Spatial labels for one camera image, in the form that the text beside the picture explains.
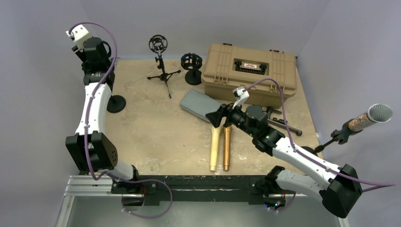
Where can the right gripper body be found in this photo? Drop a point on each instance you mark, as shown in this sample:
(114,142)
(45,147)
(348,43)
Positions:
(235,116)

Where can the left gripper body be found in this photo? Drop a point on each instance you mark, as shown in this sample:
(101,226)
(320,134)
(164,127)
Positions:
(82,55)

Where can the cream microphone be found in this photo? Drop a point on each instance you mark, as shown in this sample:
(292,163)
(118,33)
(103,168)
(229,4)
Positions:
(215,134)

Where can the gold microphone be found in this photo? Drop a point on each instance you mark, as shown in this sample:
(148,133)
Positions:
(227,131)

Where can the black stand for green microphone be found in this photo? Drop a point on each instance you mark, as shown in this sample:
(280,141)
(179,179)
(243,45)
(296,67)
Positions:
(116,104)

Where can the black round base shockmount stand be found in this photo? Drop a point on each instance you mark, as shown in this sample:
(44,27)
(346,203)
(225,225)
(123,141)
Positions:
(192,63)

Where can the black tripod mic stand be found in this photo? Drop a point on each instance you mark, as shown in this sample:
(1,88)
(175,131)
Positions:
(158,44)

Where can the black stand for patterned microphone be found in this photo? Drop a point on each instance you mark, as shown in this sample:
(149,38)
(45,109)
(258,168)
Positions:
(339,136)

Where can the silver head patterned microphone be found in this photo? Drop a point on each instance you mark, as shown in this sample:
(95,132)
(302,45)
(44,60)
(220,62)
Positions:
(377,113)

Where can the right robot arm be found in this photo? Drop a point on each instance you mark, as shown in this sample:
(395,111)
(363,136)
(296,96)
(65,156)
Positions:
(335,186)

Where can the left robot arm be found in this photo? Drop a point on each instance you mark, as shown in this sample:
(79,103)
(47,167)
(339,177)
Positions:
(89,147)

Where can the grey plastic case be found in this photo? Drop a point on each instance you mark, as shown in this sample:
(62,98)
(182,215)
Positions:
(199,104)

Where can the tan plastic toolbox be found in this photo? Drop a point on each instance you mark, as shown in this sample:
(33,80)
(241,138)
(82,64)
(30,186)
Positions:
(227,67)

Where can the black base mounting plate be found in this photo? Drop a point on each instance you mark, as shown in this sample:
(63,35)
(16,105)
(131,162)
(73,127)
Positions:
(252,189)

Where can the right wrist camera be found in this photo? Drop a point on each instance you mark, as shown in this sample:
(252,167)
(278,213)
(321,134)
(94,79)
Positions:
(241,95)

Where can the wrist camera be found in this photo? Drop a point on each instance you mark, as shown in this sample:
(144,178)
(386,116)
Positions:
(241,95)
(79,35)

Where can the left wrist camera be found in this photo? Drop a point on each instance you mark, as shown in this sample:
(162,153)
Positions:
(79,35)

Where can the aluminium table frame rail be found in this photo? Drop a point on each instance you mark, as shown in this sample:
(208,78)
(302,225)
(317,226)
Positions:
(154,134)

